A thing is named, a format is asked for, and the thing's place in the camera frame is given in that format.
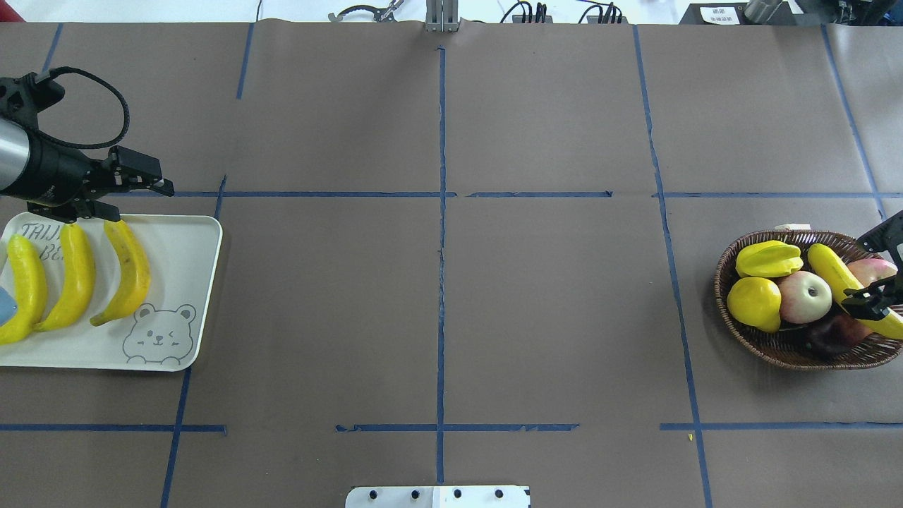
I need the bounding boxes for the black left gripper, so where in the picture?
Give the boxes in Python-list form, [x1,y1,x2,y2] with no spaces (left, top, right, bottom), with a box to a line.
[14,138,175,223]

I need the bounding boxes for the green yellow banana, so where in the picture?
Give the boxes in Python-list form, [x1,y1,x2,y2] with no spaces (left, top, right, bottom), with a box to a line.
[807,243,902,340]

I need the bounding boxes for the large yellow banana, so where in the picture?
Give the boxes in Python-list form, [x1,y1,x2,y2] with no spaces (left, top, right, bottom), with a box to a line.
[88,219,152,326]

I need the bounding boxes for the greenish yellow banana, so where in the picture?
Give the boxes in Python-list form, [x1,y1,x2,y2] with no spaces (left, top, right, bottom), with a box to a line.
[1,234,48,345]

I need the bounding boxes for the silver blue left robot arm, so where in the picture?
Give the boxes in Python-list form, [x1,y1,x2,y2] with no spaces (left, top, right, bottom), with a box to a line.
[1,120,175,223]

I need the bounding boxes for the brown wicker basket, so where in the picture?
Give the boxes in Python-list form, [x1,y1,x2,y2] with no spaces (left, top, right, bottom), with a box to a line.
[710,229,901,370]

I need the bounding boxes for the red pink apple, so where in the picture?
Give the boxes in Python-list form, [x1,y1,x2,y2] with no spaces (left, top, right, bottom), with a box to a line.
[846,258,897,287]

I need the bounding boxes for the dark red apple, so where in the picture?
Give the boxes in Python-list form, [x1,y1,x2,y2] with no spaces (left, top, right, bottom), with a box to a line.
[804,314,872,358]

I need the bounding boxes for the pale yellow pink apple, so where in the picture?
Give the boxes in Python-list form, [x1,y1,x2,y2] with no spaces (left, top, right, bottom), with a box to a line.
[777,270,833,325]

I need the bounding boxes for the white bear tray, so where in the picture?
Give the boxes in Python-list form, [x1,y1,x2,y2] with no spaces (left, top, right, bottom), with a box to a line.
[1,214,223,372]

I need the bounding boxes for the yellow mango fruit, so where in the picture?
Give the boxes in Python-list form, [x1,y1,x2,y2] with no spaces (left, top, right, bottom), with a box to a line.
[735,240,804,279]

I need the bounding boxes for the yellow lemon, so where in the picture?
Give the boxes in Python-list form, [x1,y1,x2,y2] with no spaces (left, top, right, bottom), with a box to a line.
[727,277,782,334]

